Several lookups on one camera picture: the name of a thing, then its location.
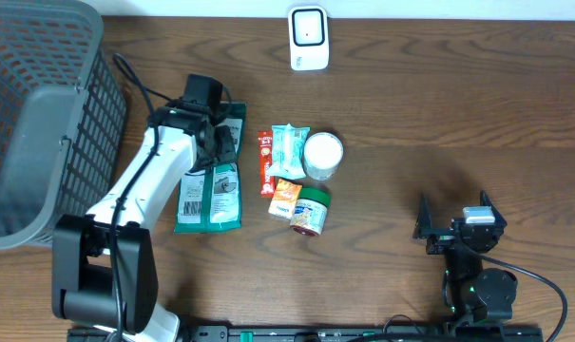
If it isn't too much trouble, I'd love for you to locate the red coffee stick sachet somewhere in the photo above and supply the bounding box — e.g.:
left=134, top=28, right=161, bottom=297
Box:
left=258, top=131, right=275, bottom=198

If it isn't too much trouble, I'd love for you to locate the white blue tub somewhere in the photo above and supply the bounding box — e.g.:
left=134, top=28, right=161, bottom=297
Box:
left=303, top=132, right=344, bottom=181

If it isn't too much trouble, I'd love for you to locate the light teal snack packet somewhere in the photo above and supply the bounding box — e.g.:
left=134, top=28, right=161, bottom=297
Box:
left=267, top=123, right=310, bottom=180

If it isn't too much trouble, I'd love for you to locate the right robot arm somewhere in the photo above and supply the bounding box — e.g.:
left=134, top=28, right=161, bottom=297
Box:
left=412, top=192, right=518, bottom=325

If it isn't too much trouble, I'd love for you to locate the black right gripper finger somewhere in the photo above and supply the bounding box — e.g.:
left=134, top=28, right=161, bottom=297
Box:
left=416, top=194, right=432, bottom=229
left=480, top=190, right=501, bottom=219

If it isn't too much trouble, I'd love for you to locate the green lid jar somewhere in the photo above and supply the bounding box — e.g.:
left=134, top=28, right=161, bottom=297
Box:
left=290, top=187, right=331, bottom=237

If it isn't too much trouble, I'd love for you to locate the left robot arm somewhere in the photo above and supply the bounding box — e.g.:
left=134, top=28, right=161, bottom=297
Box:
left=51, top=99, right=241, bottom=341

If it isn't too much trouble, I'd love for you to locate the white barcode scanner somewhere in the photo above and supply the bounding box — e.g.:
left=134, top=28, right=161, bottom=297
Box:
left=287, top=6, right=330, bottom=71

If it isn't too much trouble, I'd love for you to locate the grey plastic mesh basket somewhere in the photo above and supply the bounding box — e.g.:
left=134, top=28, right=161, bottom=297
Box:
left=0, top=1, right=127, bottom=250

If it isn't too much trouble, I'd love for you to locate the green white tape bag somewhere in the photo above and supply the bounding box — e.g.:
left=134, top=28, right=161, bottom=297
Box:
left=173, top=101, right=248, bottom=235

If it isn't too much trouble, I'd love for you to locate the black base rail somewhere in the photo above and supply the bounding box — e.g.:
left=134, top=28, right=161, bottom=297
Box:
left=67, top=324, right=545, bottom=342

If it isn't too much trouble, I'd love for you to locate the orange small packet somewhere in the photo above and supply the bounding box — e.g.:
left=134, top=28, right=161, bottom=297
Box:
left=268, top=179, right=303, bottom=219

